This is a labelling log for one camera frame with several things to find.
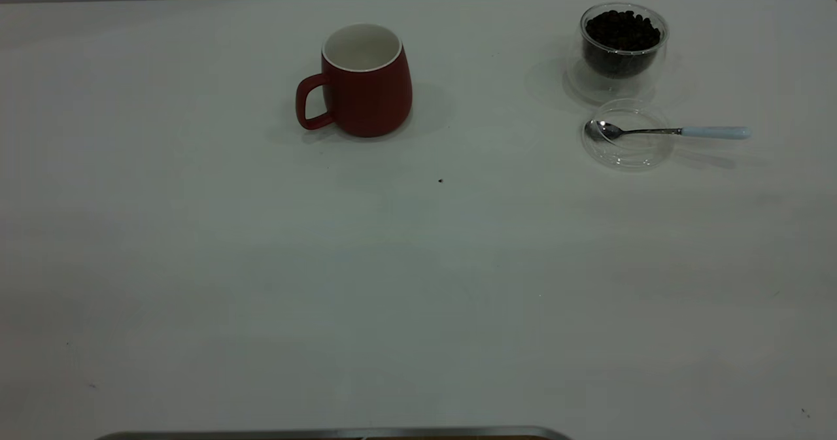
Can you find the red ceramic mug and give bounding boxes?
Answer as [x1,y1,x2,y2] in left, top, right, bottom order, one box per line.
[295,23,414,138]

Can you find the pile of coffee beans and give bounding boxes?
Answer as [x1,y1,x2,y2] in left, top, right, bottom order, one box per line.
[585,10,662,78]

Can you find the clear round glass lid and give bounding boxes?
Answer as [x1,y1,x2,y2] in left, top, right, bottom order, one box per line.
[581,99,675,171]

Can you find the steel spoon pale blue handle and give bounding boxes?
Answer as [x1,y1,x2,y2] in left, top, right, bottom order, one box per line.
[584,120,752,143]

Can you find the clear double-wall glass cup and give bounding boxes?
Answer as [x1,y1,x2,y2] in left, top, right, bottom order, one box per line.
[565,3,670,106]

